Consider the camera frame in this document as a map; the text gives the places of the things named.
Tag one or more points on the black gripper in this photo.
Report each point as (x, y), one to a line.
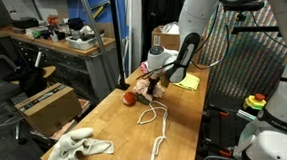
(153, 82)

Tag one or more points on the light peach cloth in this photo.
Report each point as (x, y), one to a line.
(142, 86)

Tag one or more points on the red plush tomato toy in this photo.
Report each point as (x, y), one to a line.
(130, 99)

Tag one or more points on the yellow-green cloth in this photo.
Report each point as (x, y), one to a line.
(190, 82)

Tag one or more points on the white towel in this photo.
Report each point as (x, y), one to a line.
(79, 141)

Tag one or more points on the pink cloth with orange print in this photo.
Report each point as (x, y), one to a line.
(144, 67)

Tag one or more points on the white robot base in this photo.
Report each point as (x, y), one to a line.
(265, 137)

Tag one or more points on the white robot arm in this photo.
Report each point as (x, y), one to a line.
(192, 22)

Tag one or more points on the cardboard box on table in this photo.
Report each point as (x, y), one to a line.
(165, 44)

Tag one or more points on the grey workbench with wood top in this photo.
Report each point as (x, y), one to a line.
(92, 73)

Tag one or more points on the white plastic bin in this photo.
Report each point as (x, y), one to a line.
(83, 43)

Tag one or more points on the yellow red emergency stop button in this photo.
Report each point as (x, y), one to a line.
(256, 102)

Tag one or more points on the cardboard box on floor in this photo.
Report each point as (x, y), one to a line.
(50, 109)

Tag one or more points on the wooden stool with black cloth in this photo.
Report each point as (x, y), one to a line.
(31, 80)

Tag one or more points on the black camera stand pole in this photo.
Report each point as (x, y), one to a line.
(123, 85)

